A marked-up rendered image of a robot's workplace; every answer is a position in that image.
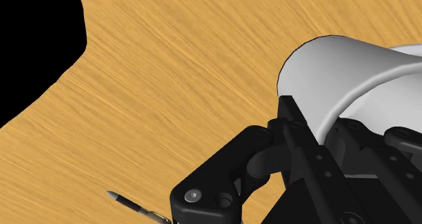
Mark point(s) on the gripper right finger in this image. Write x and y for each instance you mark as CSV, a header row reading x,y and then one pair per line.
x,y
395,170

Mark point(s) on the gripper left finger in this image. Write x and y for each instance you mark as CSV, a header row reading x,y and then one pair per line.
x,y
211,183

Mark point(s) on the black pen with silver tip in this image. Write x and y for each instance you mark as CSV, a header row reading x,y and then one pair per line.
x,y
132,205

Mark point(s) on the white cup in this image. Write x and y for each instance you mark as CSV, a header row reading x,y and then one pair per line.
x,y
329,71

